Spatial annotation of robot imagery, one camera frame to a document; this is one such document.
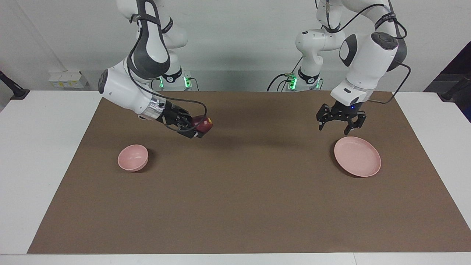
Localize dark red apple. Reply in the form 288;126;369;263
191;115;213;134

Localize pink bowl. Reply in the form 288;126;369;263
117;144;149;172

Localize pink plate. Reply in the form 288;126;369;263
334;136;382;177

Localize dark panel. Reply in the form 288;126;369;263
423;41;471;93

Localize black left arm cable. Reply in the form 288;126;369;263
315;0;412;105

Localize brown table mat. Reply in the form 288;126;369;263
27;91;471;254

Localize black base cable bundle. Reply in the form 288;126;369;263
266;55;303;92

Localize white power strip box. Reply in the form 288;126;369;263
48;70;89;89

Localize black stand foot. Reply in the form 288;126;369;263
0;70;30;100

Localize black stand leg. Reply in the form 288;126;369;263
440;73;471;102

